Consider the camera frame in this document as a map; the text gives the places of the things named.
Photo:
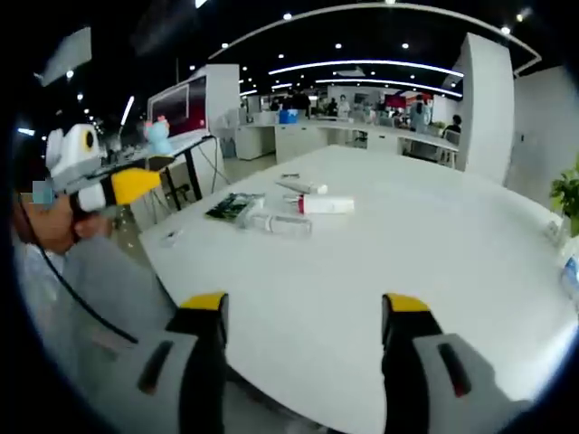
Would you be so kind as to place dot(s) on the white bottle with red collar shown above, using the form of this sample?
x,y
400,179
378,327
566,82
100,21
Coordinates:
x,y
325,205

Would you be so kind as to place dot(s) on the green potted plant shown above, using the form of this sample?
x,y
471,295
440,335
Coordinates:
x,y
567,190

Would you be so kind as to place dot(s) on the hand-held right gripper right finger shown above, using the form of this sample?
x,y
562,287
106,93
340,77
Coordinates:
x,y
398,343

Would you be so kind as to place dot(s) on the monitor screen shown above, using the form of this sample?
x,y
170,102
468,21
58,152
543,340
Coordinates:
x,y
178,106

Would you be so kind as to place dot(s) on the blue plush toy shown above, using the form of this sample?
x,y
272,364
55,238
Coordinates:
x,y
158,135

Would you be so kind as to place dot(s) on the clear skincare bottle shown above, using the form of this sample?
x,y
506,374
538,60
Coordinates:
x,y
280,223

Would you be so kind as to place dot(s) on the white card stand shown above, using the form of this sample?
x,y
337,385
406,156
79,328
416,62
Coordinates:
x,y
554,230

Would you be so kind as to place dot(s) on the white skincare tube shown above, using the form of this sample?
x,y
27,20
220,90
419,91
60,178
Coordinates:
x,y
298,186

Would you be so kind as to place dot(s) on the green skincare sachet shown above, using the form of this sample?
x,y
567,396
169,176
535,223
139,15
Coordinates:
x,y
226,207

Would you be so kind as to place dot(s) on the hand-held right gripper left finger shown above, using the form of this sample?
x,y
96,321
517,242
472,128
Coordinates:
x,y
203,343

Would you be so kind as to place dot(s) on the long white counter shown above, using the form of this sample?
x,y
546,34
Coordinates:
x,y
316,135

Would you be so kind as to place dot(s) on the person's left hand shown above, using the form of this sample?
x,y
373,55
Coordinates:
x,y
92,226

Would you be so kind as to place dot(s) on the blue packet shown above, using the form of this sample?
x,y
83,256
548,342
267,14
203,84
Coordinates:
x,y
572,273

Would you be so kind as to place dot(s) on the blue box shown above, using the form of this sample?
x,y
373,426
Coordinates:
x,y
288,116

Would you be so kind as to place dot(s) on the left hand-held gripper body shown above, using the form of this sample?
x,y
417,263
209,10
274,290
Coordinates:
x,y
72,149

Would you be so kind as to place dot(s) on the small white packet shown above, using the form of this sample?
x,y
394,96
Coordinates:
x,y
171,238

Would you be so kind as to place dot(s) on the desk with black legs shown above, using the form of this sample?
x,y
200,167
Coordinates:
x,y
181,147

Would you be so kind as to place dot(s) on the white lamp stick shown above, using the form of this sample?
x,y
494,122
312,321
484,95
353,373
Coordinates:
x,y
128,110

